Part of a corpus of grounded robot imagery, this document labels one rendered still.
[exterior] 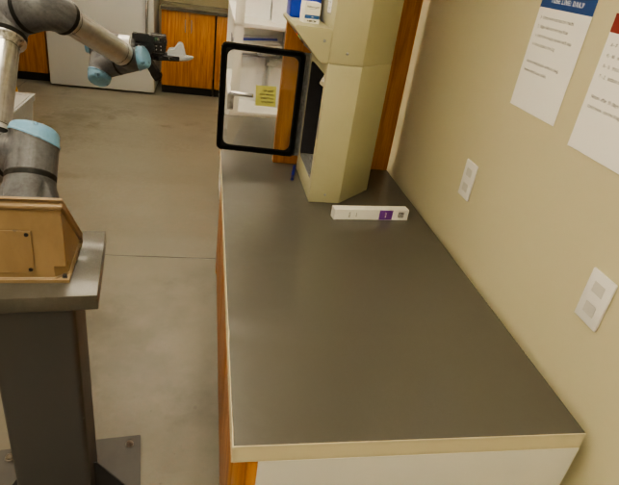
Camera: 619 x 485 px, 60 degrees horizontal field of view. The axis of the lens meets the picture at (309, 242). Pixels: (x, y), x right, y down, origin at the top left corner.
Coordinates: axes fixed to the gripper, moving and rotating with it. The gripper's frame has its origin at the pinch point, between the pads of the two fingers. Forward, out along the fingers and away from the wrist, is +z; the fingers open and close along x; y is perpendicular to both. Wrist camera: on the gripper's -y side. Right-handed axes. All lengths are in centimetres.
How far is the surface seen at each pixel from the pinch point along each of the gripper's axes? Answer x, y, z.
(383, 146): 0, -27, 79
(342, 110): -37, -4, 50
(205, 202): 159, -131, 9
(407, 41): 0, 15, 80
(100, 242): -72, -37, -20
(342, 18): -37, 24, 45
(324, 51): -37, 14, 41
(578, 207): -111, -1, 86
